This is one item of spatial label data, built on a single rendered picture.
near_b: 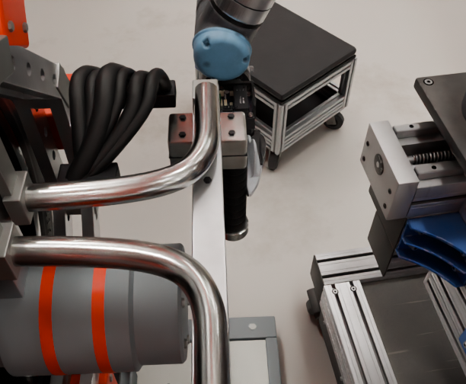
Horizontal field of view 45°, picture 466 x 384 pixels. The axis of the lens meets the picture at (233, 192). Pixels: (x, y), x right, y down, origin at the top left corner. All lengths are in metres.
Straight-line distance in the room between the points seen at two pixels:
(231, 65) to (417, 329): 0.85
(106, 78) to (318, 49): 1.31
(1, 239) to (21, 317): 0.11
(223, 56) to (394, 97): 1.56
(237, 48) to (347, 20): 1.91
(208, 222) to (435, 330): 0.95
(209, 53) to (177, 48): 1.68
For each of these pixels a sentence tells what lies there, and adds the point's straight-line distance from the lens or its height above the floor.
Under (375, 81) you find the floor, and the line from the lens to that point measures 2.29.
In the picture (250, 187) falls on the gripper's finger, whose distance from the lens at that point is 0.72.
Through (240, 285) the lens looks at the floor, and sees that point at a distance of 1.61.
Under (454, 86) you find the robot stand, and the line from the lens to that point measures 0.97.
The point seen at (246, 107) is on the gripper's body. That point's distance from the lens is 0.74.
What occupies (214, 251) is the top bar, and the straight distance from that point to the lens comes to 0.49.
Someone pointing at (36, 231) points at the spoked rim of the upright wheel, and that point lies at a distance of 0.88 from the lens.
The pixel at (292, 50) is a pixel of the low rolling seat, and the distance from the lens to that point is 1.80.
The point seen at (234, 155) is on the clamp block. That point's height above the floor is 0.93.
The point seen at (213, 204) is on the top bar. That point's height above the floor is 0.98.
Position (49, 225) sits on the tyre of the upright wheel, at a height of 0.68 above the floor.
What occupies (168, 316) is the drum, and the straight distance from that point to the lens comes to 0.56.
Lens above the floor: 1.39
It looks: 50 degrees down
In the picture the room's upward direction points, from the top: straight up
